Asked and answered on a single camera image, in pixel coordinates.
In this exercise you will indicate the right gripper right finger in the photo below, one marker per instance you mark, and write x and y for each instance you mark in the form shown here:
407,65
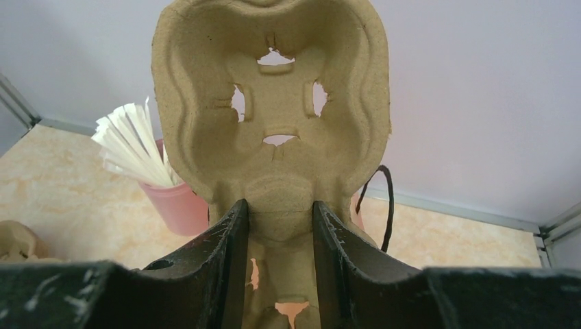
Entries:
359,286

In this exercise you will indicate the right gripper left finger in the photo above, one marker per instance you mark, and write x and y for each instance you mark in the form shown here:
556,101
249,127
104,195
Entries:
199,285

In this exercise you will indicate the single brown pulp carrier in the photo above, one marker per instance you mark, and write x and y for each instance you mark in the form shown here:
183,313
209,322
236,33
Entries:
280,103

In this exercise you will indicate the orange paper bag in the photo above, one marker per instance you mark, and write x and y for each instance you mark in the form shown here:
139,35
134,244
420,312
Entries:
376,209

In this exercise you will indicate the pink straw holder cup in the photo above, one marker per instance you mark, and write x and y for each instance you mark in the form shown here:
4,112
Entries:
183,212

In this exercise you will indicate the brown pulp cup carrier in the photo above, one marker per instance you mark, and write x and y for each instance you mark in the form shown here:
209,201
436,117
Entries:
19,244

